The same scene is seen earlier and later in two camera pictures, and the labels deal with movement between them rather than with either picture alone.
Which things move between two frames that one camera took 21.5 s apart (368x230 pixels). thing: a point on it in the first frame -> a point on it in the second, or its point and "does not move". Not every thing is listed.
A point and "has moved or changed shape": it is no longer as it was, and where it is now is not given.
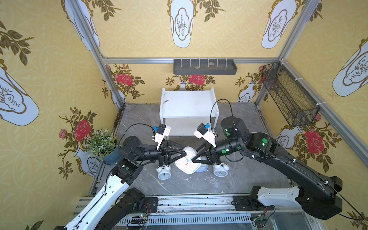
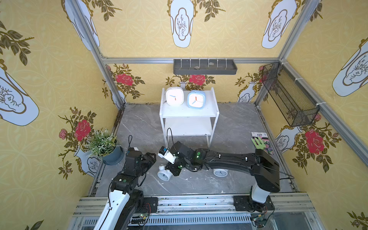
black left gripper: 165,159 -> 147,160
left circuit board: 138,219 does not move
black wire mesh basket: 295,105 does not move
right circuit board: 258,221 does not move
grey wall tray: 204,66 does not move
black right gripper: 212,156 -> 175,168
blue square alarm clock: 203,166 has moved or changed shape
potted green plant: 103,144 does not move
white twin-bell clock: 164,172 does not move
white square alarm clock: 185,164 has moved or changed shape
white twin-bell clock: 221,170 does not move
